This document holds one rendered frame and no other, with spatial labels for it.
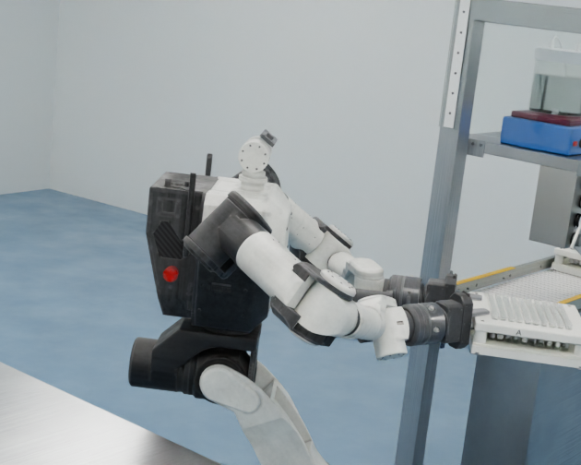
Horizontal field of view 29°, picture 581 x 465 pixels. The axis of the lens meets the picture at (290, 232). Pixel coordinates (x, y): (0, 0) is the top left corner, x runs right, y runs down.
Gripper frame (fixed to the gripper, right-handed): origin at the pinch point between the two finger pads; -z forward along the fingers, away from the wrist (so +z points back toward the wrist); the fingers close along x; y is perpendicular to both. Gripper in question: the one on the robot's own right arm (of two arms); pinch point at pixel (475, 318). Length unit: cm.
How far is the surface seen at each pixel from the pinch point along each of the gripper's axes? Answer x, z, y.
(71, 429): 15, 88, -3
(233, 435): 105, -35, -181
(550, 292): 15, -72, -56
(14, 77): 13, -63, -617
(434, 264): 4, -29, -55
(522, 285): 14, -67, -63
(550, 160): -28, -45, -33
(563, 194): -20, -47, -29
